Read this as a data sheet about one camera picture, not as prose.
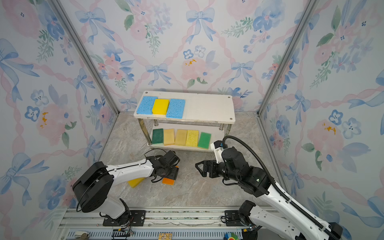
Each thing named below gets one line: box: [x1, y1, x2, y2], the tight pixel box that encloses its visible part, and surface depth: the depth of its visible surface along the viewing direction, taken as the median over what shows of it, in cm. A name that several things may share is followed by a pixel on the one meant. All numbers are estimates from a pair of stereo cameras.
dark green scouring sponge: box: [152, 128, 164, 144], surface depth 97 cm
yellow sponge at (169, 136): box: [163, 128, 175, 146], surface depth 97 cm
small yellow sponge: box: [152, 99, 170, 115], surface depth 75 cm
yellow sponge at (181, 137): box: [175, 129, 188, 146], surface depth 97 cm
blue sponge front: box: [166, 98, 186, 119], surface depth 74 cm
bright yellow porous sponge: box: [185, 130, 199, 147], surface depth 97 cm
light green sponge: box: [197, 132, 212, 150], surface depth 97 cm
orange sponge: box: [162, 177, 175, 186], surface depth 80 cm
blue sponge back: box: [137, 96, 158, 115], surface depth 76 cm
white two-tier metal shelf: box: [133, 90, 236, 146], surface depth 80 cm
